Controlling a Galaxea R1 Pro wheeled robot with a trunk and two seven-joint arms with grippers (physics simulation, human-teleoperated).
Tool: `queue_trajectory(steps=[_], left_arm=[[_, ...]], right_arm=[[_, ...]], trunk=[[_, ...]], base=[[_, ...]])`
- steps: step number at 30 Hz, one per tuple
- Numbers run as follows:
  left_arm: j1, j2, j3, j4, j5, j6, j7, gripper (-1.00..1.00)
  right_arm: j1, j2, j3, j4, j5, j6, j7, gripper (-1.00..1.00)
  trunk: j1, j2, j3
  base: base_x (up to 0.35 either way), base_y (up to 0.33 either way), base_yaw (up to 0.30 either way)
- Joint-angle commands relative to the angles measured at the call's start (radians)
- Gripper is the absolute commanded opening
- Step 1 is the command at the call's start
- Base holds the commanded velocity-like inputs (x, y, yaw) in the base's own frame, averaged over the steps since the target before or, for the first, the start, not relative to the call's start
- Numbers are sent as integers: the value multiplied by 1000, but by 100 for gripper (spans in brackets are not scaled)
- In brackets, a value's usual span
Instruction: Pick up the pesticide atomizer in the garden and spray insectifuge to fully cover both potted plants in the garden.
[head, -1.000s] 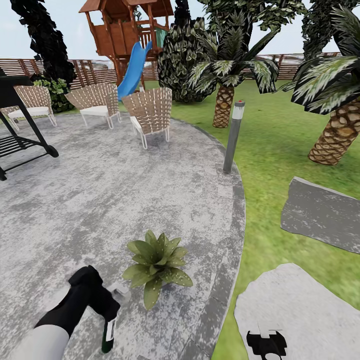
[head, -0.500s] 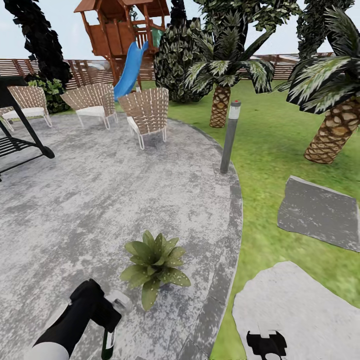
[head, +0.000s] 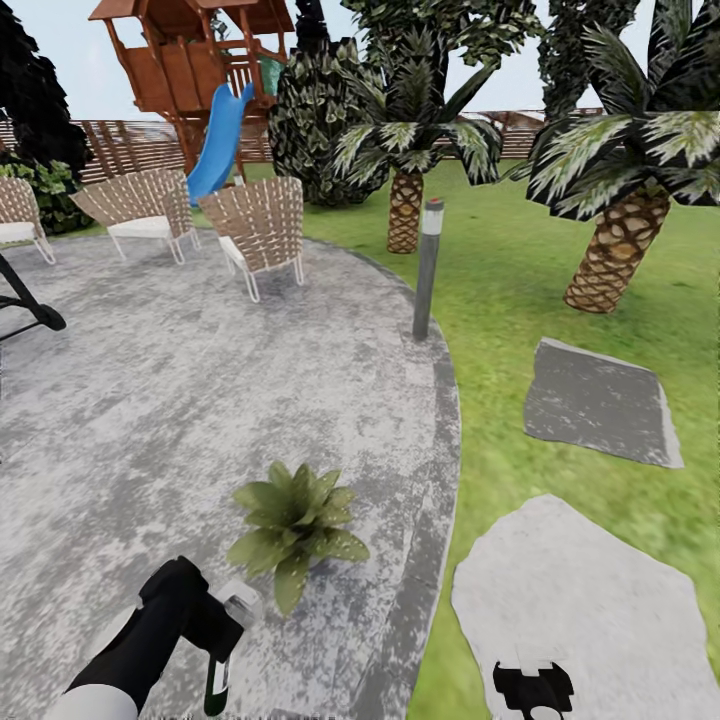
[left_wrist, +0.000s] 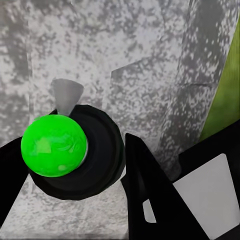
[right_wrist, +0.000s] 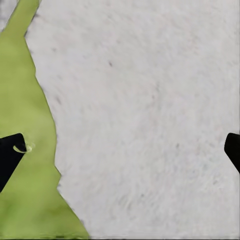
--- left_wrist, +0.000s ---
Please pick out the insectifuge atomizer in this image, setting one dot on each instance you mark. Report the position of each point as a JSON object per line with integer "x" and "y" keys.
{"x": 77, "y": 151}

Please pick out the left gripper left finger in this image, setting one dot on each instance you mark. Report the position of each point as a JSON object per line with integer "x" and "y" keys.
{"x": 13, "y": 173}

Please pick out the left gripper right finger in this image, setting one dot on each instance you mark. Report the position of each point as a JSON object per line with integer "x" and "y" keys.
{"x": 174, "y": 220}

